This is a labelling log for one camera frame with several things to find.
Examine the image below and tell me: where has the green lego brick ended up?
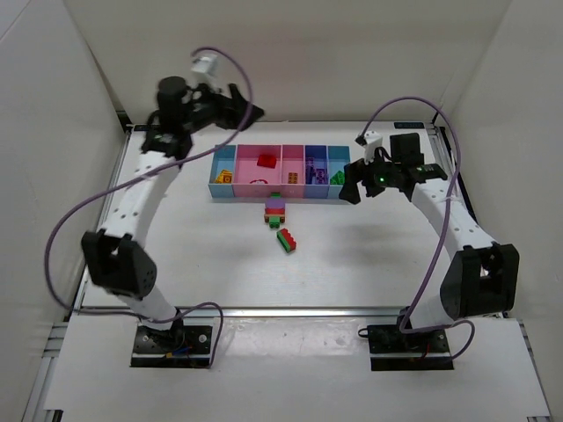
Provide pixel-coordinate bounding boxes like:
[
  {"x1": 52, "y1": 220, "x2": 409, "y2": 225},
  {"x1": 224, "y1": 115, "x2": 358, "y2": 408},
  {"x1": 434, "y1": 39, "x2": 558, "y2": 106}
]
[{"x1": 330, "y1": 171, "x2": 345, "y2": 186}]

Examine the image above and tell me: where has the brown lego brick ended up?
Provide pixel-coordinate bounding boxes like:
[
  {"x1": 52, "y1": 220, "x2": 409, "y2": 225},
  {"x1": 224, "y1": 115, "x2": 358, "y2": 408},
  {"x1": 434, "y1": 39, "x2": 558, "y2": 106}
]
[{"x1": 288, "y1": 172, "x2": 298, "y2": 184}]

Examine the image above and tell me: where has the yellow lego brick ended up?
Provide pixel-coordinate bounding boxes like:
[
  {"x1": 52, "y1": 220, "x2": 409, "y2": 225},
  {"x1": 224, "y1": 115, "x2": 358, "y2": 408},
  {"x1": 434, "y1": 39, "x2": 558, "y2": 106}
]
[{"x1": 215, "y1": 169, "x2": 233, "y2": 184}]

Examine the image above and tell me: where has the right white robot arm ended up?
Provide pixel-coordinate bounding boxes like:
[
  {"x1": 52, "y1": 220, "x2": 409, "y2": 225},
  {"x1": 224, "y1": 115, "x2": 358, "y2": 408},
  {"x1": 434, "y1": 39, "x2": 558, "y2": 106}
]
[{"x1": 339, "y1": 133, "x2": 520, "y2": 336}]

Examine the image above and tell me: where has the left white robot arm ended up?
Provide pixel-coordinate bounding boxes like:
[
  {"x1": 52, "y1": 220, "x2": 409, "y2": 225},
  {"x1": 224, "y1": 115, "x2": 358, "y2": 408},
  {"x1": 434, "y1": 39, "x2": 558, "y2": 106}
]
[{"x1": 81, "y1": 76, "x2": 265, "y2": 351}]

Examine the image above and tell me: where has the right light blue bin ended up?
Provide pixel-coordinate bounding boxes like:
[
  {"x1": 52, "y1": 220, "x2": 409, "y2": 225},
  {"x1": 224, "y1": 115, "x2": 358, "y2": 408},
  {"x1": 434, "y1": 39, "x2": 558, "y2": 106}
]
[{"x1": 327, "y1": 146, "x2": 350, "y2": 200}]

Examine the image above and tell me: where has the light blue bin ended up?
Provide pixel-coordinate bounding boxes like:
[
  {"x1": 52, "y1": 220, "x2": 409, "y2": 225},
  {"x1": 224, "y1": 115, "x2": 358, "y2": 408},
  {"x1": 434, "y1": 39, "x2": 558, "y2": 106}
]
[
  {"x1": 208, "y1": 145, "x2": 237, "y2": 199},
  {"x1": 327, "y1": 146, "x2": 350, "y2": 200}
]

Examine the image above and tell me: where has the dark blue bin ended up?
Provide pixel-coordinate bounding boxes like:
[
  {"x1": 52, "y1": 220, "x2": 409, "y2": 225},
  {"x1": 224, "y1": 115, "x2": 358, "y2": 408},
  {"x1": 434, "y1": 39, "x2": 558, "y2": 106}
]
[{"x1": 304, "y1": 145, "x2": 329, "y2": 199}]

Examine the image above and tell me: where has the left light blue bin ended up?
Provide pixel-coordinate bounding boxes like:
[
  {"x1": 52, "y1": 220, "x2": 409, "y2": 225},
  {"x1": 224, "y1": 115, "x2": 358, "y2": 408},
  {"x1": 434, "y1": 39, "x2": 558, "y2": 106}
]
[{"x1": 208, "y1": 145, "x2": 237, "y2": 199}]

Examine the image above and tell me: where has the narrow pink bin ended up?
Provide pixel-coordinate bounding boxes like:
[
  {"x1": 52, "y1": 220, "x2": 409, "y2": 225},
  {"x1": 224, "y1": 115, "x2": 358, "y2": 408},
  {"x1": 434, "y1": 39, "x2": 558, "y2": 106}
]
[{"x1": 281, "y1": 144, "x2": 305, "y2": 199}]

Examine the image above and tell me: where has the large pink bin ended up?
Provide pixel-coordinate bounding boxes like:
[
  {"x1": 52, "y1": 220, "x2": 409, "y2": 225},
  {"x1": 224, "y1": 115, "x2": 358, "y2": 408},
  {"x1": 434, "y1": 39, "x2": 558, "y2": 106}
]
[{"x1": 232, "y1": 144, "x2": 282, "y2": 198}]

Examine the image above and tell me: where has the purple green red lego stack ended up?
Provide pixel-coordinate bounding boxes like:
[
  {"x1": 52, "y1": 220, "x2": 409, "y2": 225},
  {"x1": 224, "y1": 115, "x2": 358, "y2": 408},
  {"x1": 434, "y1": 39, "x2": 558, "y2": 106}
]
[{"x1": 264, "y1": 193, "x2": 286, "y2": 229}]

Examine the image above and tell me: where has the white table board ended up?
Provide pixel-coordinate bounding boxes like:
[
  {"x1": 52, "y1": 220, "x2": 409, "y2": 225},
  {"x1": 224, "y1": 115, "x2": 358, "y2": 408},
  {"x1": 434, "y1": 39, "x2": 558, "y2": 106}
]
[{"x1": 81, "y1": 129, "x2": 480, "y2": 311}]

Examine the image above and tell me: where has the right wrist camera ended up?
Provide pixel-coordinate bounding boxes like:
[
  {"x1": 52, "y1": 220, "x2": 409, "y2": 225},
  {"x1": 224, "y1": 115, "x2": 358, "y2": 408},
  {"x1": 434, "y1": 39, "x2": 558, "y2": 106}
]
[{"x1": 355, "y1": 131, "x2": 383, "y2": 164}]

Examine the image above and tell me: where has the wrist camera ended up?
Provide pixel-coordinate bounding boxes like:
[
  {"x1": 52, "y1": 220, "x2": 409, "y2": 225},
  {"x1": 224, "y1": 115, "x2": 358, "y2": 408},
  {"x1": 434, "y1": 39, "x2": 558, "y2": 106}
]
[
  {"x1": 355, "y1": 131, "x2": 383, "y2": 164},
  {"x1": 191, "y1": 54, "x2": 219, "y2": 77}
]

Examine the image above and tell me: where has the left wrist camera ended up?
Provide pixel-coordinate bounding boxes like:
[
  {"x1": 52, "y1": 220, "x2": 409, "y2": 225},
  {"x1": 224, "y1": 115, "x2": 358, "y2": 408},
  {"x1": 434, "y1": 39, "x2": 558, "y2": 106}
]
[{"x1": 191, "y1": 54, "x2": 219, "y2": 77}]

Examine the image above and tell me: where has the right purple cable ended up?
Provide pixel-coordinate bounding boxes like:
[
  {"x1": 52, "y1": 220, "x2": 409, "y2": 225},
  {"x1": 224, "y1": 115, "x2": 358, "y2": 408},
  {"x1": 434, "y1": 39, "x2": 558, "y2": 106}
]
[{"x1": 364, "y1": 96, "x2": 476, "y2": 362}]

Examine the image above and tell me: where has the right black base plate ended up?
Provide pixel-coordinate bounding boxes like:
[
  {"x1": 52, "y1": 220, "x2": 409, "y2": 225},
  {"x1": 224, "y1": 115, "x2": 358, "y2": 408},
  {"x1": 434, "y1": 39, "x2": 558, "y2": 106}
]
[{"x1": 357, "y1": 324, "x2": 454, "y2": 372}]

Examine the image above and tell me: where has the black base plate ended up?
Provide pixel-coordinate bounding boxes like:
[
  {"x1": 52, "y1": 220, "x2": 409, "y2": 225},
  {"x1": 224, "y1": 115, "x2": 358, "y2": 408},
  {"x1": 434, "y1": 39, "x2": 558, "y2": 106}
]
[
  {"x1": 357, "y1": 324, "x2": 454, "y2": 372},
  {"x1": 129, "y1": 324, "x2": 213, "y2": 369}
]

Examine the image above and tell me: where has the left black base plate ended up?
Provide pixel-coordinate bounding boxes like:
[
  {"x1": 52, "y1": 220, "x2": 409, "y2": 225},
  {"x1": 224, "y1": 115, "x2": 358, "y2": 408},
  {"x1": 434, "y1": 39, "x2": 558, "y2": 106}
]
[{"x1": 129, "y1": 324, "x2": 213, "y2": 369}]

